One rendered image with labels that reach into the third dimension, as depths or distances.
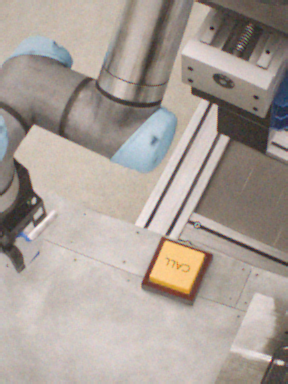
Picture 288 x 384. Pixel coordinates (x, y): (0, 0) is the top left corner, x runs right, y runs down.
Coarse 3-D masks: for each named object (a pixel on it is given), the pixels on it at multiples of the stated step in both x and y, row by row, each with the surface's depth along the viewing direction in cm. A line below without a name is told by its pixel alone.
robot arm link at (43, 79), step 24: (24, 48) 128; (48, 48) 127; (0, 72) 127; (24, 72) 126; (48, 72) 126; (72, 72) 127; (0, 96) 125; (24, 96) 125; (48, 96) 125; (24, 120) 126; (48, 120) 126
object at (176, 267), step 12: (168, 252) 164; (180, 252) 164; (192, 252) 164; (156, 264) 164; (168, 264) 164; (180, 264) 164; (192, 264) 164; (156, 276) 163; (168, 276) 163; (180, 276) 163; (192, 276) 163; (180, 288) 163
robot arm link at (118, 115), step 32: (128, 0) 116; (160, 0) 114; (192, 0) 116; (128, 32) 117; (160, 32) 116; (128, 64) 119; (160, 64) 119; (96, 96) 123; (128, 96) 121; (160, 96) 123; (64, 128) 125; (96, 128) 124; (128, 128) 123; (160, 128) 122; (128, 160) 124; (160, 160) 127
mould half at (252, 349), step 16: (256, 304) 155; (272, 304) 155; (256, 320) 154; (272, 320) 154; (240, 336) 153; (256, 336) 153; (272, 336) 153; (240, 352) 152; (256, 352) 152; (272, 352) 152; (224, 368) 152; (240, 368) 151; (256, 368) 151
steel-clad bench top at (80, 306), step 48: (48, 240) 170; (96, 240) 169; (144, 240) 169; (0, 288) 167; (48, 288) 166; (96, 288) 166; (240, 288) 166; (0, 336) 163; (48, 336) 163; (96, 336) 163; (144, 336) 163; (192, 336) 163
